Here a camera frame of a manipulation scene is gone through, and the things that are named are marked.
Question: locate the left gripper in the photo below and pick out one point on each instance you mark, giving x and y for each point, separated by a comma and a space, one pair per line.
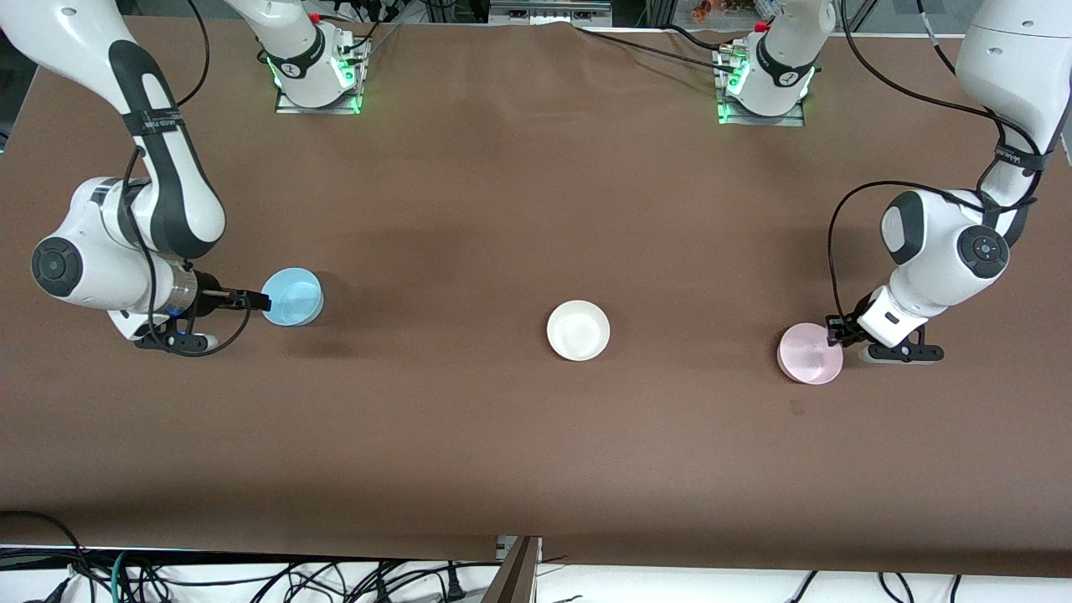
844, 329

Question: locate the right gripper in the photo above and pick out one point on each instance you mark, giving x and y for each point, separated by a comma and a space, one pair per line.
211, 294

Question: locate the pink bowl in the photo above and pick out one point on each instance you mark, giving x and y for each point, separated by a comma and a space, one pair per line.
808, 356

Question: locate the blue bowl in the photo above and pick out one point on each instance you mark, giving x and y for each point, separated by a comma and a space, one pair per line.
293, 297

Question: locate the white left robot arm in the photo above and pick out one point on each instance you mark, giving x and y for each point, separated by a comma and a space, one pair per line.
930, 260

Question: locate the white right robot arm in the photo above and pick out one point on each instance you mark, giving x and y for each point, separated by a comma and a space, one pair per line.
92, 276

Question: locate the white bowl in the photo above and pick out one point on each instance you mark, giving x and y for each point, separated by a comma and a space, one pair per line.
578, 331

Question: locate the brown table cover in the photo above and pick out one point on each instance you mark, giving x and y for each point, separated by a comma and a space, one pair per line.
502, 461

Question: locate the orange background item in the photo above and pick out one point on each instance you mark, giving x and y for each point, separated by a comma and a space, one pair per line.
712, 8

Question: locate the gray device with ports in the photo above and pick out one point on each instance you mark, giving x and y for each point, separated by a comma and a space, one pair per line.
548, 10

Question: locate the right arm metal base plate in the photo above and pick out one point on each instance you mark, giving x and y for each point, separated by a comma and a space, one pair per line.
289, 107

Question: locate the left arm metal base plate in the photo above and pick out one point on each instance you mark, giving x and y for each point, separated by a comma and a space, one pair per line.
754, 121

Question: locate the aluminium frame profile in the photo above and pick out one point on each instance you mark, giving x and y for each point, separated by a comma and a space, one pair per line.
660, 12

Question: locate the brown support post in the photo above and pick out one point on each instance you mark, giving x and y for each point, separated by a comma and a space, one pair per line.
519, 578

